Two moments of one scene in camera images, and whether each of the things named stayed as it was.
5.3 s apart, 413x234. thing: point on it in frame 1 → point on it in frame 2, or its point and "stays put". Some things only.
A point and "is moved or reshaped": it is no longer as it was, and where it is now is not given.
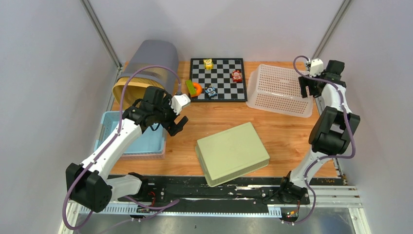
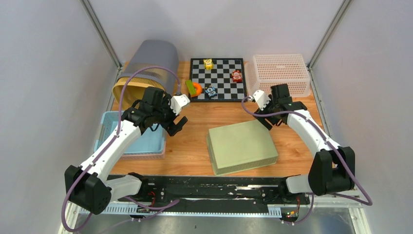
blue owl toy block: x=211 y=91 stays put
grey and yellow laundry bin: x=159 y=52 stays put
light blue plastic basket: x=151 y=140 stays put
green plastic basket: x=230 y=153 is moved or reshaped
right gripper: x=304 y=82 → x=262 y=119
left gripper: x=166 y=103 stays put
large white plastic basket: x=278 y=89 is moved or reshaped
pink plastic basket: x=148 y=156 stays put
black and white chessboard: x=219 y=76 stays put
